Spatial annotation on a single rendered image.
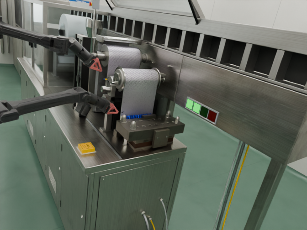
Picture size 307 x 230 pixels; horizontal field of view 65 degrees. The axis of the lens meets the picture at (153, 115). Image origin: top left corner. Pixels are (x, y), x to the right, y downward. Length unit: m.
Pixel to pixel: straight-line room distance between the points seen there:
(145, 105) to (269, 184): 0.82
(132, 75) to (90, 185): 0.65
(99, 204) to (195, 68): 0.92
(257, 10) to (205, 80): 2.81
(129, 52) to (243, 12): 2.80
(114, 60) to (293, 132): 1.09
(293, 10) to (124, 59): 2.65
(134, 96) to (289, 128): 0.85
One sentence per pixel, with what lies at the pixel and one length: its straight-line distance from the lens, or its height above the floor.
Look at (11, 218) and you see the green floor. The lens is 2.34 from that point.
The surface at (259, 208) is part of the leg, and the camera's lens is 1.49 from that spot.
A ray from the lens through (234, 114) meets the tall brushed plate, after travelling 1.24.
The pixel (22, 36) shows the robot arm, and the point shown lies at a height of 1.43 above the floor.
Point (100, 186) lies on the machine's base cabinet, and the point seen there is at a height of 0.76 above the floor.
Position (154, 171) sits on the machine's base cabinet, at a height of 0.77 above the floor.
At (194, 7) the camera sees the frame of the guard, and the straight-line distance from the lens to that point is 1.44.
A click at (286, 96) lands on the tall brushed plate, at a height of 1.41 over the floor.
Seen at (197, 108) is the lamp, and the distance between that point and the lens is 1.40.
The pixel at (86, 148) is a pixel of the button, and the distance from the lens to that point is 1.34.
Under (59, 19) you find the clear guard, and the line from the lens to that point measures 2.31.
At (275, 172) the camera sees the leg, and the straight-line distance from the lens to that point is 1.37.
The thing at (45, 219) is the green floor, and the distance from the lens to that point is 2.29.
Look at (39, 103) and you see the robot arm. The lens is 1.18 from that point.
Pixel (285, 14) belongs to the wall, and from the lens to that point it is 3.85.
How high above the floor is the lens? 1.61
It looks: 21 degrees down
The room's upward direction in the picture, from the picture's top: 10 degrees clockwise
